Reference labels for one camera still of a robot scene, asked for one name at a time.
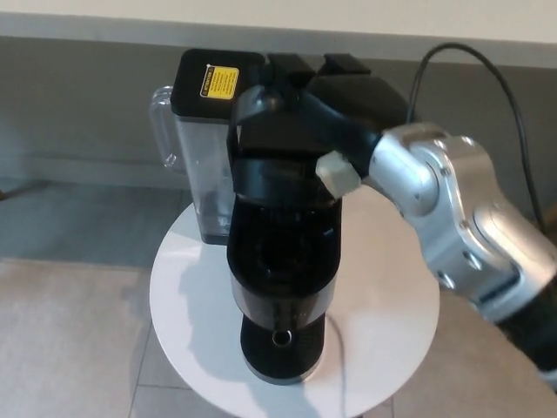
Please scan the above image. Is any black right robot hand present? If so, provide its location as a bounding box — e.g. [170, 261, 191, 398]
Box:
[260, 51, 385, 198]

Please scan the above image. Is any black pod coffee machine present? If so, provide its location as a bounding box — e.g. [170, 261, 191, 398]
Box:
[225, 51, 408, 386]

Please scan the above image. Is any yellow warning sticker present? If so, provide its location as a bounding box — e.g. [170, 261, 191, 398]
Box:
[198, 64, 241, 99]

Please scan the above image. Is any clear water tank black lid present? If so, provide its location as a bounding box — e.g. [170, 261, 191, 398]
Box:
[148, 48, 267, 246]

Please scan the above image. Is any round white side table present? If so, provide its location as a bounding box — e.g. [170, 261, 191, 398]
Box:
[148, 191, 441, 418]

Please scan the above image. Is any black robot wrist cable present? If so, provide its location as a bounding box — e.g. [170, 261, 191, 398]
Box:
[406, 41, 550, 233]

